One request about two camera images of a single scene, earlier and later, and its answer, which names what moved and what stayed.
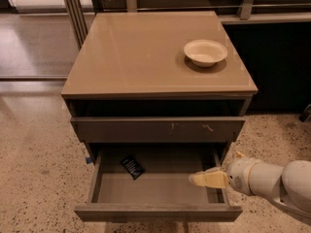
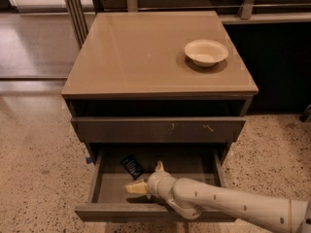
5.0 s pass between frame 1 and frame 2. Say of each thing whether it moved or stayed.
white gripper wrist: moved
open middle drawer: stayed
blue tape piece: stayed
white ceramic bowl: stayed
